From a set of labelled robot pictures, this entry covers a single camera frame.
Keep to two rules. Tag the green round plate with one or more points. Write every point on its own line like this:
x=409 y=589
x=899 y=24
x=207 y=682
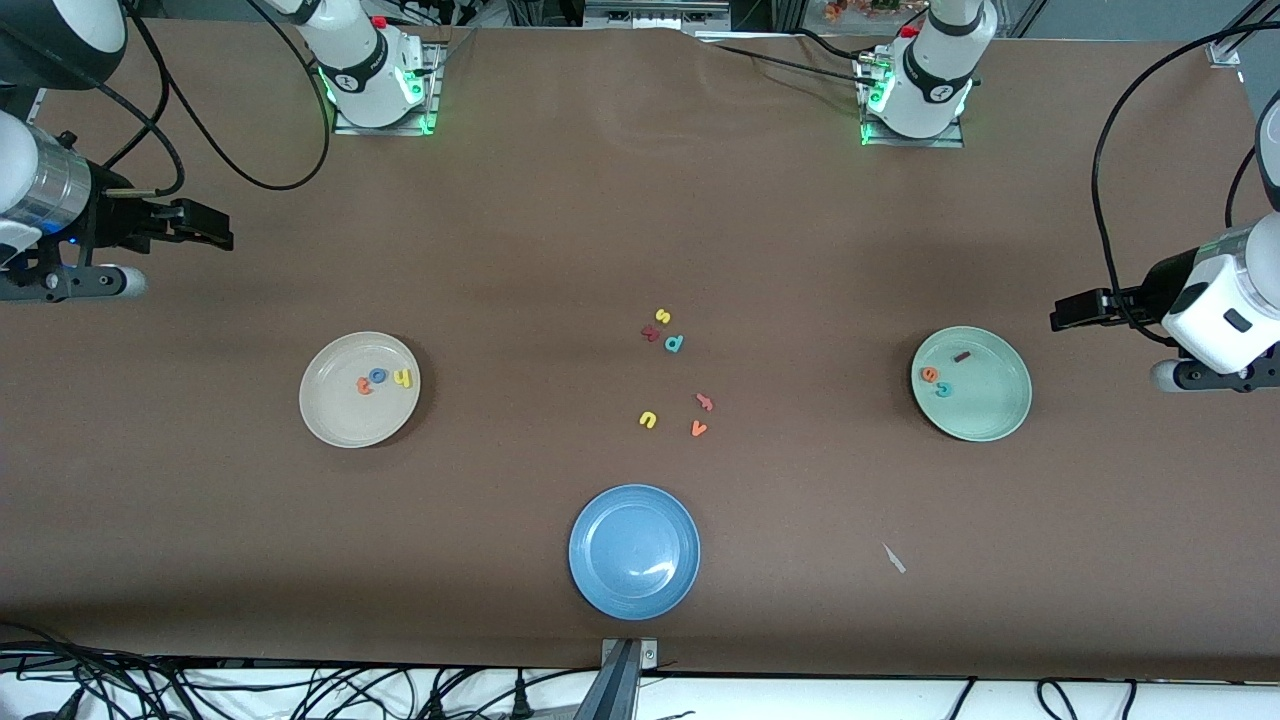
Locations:
x=985 y=400

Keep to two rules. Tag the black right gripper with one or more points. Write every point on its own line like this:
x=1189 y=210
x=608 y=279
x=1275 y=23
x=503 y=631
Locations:
x=112 y=222

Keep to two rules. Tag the beige round plate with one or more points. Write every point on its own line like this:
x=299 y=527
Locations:
x=340 y=415

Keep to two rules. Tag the aluminium corner profile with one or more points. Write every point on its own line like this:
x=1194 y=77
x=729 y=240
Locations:
x=1235 y=35

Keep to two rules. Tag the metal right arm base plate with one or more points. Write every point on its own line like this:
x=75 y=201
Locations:
x=432 y=60

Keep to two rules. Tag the small white paper scrap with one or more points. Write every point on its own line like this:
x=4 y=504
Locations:
x=894 y=559

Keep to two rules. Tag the blue round plate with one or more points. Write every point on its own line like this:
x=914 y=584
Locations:
x=634 y=552

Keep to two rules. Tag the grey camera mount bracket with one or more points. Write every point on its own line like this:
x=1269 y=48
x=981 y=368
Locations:
x=622 y=680

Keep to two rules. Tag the brown table cover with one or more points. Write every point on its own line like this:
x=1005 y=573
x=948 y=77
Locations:
x=640 y=220

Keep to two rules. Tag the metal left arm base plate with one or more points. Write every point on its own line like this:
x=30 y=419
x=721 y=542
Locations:
x=915 y=142

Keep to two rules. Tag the grey metal frame bracket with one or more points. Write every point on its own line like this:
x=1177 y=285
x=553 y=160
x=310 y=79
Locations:
x=655 y=15

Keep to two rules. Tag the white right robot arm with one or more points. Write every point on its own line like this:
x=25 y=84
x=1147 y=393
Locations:
x=365 y=75

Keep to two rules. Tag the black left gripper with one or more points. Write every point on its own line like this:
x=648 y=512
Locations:
x=1146 y=293

